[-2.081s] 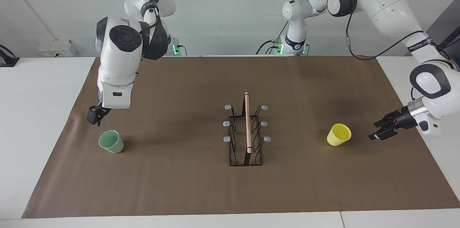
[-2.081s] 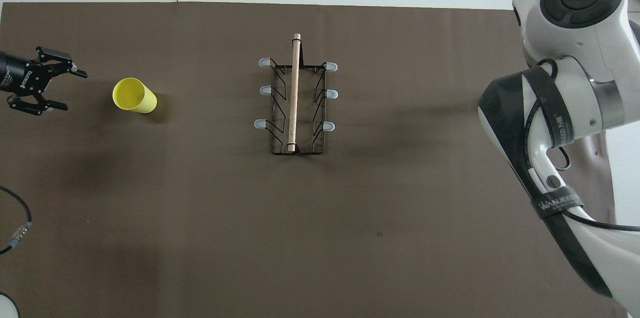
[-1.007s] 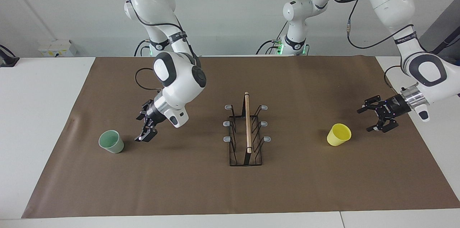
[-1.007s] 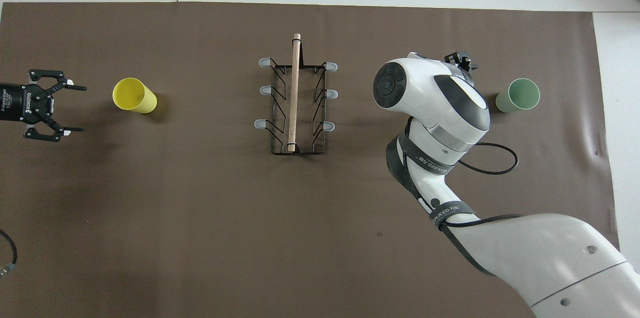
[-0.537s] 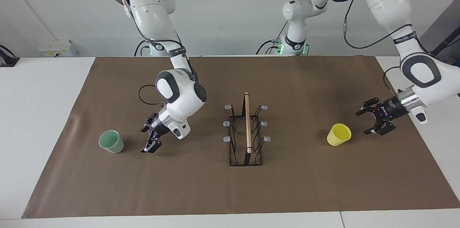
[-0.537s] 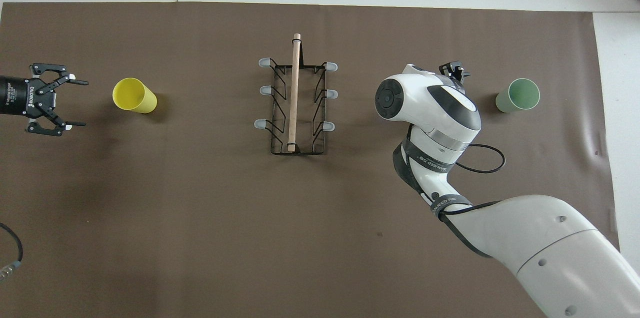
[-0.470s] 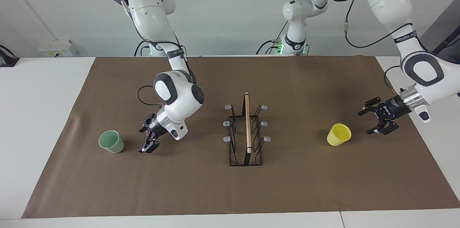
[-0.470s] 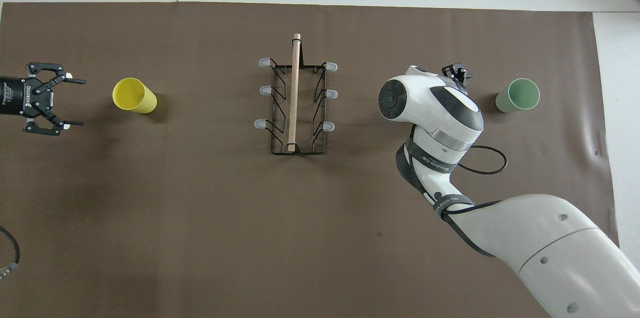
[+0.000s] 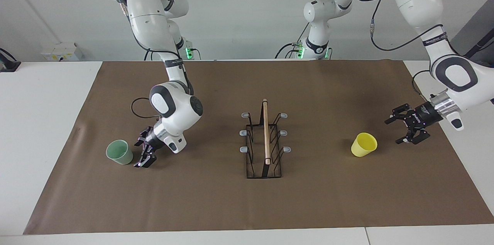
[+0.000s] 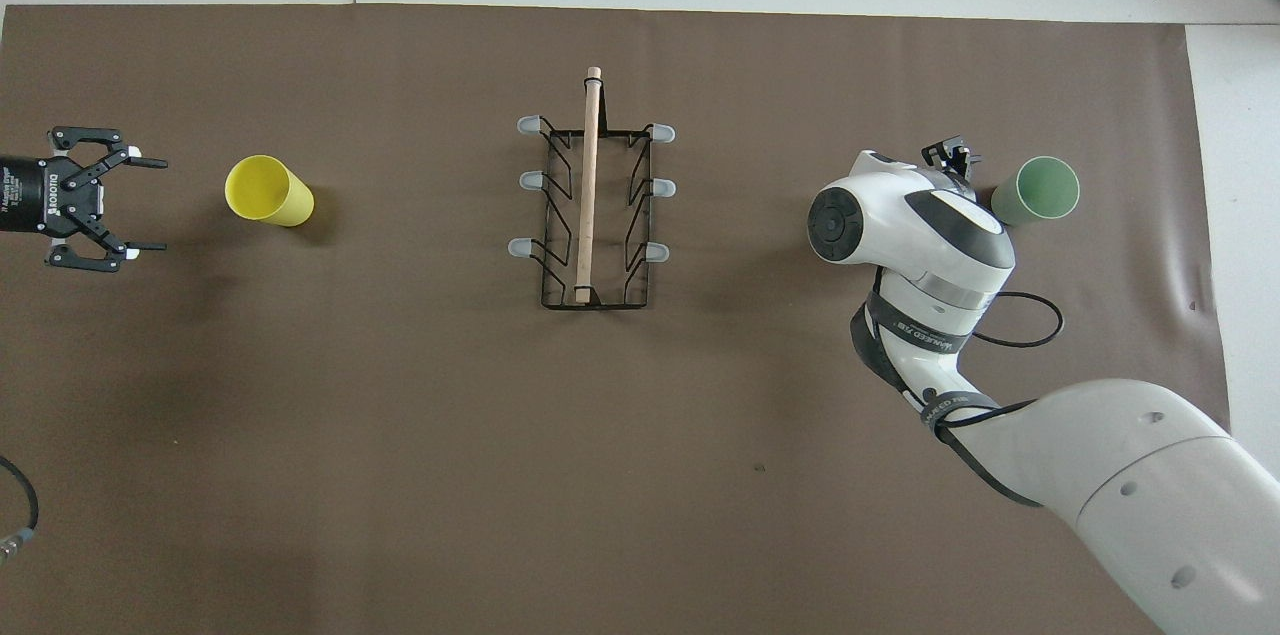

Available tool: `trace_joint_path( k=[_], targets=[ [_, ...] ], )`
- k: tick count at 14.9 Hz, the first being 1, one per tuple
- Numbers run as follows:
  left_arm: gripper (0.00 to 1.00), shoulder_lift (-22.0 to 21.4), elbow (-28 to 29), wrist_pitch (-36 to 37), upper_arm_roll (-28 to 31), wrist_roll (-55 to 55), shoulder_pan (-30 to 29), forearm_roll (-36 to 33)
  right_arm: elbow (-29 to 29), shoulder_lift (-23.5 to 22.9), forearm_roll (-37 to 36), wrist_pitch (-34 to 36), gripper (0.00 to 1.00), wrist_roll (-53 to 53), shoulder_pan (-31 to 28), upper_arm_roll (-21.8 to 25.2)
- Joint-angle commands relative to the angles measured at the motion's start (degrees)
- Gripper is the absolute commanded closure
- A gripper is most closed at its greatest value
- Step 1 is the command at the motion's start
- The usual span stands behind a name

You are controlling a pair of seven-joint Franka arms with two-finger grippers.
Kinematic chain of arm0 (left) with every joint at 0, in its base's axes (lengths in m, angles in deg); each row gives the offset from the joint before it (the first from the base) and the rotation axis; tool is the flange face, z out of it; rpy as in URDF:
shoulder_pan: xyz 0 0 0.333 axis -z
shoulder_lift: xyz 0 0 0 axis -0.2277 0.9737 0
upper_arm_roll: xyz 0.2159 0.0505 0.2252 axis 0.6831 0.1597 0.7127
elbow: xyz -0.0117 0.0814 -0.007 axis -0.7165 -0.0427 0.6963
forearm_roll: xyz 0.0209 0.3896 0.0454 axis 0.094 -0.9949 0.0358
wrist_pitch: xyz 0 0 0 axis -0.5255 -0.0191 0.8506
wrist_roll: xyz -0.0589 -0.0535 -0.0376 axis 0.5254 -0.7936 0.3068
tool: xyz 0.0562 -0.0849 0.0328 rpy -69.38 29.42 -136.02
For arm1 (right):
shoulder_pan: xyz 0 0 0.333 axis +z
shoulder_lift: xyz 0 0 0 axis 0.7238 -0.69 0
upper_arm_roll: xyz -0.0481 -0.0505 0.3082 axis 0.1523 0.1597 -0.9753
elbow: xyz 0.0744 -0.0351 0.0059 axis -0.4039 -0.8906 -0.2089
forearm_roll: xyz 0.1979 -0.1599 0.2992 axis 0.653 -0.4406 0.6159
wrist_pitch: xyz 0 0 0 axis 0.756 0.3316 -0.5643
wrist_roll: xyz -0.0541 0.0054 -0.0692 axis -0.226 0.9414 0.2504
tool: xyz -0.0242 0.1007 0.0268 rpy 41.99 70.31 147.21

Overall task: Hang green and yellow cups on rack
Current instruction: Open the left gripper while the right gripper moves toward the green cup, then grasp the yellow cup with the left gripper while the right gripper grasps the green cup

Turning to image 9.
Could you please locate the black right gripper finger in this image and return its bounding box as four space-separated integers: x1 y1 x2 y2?
134 148 157 168
134 127 152 147

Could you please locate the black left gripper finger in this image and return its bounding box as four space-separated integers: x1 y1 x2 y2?
384 103 411 125
395 123 431 145

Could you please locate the yellow plastic cup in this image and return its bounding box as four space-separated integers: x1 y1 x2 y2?
351 132 378 157

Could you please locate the black pole stand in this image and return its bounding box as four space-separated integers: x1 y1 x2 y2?
464 39 494 57

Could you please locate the brown paper table mat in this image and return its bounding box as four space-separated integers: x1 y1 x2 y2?
23 59 494 235

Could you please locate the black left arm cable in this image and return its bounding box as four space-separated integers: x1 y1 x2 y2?
370 0 444 99

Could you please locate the black stand base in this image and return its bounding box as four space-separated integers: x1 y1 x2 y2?
0 47 22 73

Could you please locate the black arm base cable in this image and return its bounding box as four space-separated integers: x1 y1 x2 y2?
275 21 309 59

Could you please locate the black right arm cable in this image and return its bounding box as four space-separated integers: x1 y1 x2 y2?
131 97 162 120

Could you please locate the black wire cup rack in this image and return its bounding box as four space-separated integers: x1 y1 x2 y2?
239 99 292 179

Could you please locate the pale green plastic cup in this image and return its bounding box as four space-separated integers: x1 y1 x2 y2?
106 139 134 166

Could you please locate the white wall socket box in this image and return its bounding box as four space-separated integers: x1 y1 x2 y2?
41 42 83 61

